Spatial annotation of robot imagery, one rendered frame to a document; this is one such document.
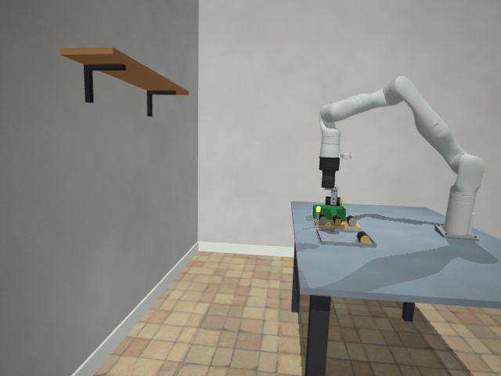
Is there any tan battery holder board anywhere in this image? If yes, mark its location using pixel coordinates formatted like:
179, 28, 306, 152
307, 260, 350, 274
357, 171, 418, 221
314, 207, 361, 230

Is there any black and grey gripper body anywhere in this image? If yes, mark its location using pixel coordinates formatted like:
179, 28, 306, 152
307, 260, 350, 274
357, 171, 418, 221
319, 144, 351, 188

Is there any green open box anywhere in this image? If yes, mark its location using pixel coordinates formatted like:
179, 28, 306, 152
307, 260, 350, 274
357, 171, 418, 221
313, 204, 346, 222

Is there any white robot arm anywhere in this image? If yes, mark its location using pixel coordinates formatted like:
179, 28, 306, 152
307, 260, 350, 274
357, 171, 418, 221
319, 76, 484, 236

